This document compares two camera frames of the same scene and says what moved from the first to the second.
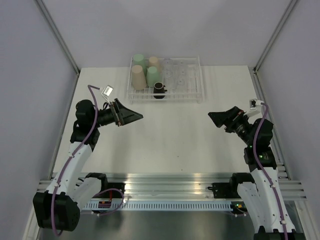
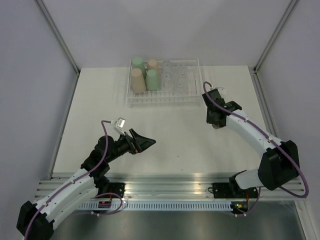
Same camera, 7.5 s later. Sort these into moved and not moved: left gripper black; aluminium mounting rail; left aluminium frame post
Moved: left gripper black
Not moved: left aluminium frame post; aluminium mounting rail
